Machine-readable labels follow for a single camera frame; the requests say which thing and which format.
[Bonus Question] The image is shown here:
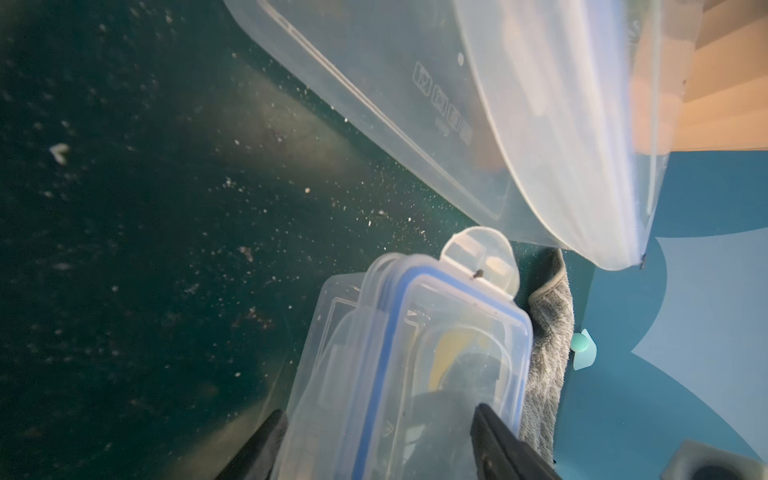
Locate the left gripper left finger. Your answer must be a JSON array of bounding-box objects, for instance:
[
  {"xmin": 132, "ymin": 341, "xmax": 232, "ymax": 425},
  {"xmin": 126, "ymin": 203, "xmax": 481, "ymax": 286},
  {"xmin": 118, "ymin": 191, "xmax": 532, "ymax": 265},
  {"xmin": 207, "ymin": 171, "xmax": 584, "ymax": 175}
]
[{"xmin": 215, "ymin": 409, "xmax": 288, "ymax": 480}]

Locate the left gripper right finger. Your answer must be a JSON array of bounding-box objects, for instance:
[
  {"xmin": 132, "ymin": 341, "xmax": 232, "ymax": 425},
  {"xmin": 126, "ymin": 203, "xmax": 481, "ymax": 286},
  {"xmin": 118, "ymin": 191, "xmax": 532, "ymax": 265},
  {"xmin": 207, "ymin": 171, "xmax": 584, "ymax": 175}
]
[{"xmin": 470, "ymin": 403, "xmax": 561, "ymax": 480}]

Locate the small clear lunch box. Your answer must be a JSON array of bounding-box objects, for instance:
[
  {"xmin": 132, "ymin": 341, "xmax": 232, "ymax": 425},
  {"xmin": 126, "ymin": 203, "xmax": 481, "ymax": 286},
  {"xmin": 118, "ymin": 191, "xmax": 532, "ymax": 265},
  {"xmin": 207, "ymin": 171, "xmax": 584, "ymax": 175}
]
[{"xmin": 272, "ymin": 227, "xmax": 533, "ymax": 479}]

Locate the large clear lunch box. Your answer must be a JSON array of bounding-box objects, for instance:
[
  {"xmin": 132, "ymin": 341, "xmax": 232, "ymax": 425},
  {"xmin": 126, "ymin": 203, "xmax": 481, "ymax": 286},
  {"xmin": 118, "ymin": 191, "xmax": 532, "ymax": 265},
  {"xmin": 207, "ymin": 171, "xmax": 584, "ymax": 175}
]
[{"xmin": 227, "ymin": 0, "xmax": 704, "ymax": 271}]

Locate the grey striped cloth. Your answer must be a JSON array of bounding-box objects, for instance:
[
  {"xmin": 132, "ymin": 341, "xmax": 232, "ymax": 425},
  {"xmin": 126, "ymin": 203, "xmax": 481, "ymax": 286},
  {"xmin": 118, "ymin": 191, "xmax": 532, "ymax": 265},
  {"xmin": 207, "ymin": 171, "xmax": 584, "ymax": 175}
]
[{"xmin": 520, "ymin": 249, "xmax": 575, "ymax": 465}]

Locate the mint green small trowel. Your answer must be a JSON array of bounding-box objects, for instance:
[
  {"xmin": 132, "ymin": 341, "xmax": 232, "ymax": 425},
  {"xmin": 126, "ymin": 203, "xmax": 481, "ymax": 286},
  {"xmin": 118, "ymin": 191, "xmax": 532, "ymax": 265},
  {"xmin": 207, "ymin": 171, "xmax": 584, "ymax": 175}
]
[{"xmin": 570, "ymin": 328, "xmax": 598, "ymax": 371}]

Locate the terracotta flower pot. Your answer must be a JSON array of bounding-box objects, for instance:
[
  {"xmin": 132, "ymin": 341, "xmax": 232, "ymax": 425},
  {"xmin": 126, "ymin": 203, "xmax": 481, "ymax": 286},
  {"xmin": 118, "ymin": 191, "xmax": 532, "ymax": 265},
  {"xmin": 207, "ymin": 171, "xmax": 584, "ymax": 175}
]
[{"xmin": 630, "ymin": 1, "xmax": 767, "ymax": 155}]

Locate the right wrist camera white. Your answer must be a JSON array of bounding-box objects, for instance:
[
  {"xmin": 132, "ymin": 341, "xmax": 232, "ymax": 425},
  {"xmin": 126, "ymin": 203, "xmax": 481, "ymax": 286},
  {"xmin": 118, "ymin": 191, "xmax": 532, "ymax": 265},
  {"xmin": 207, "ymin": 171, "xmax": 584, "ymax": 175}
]
[{"xmin": 660, "ymin": 440, "xmax": 767, "ymax": 480}]

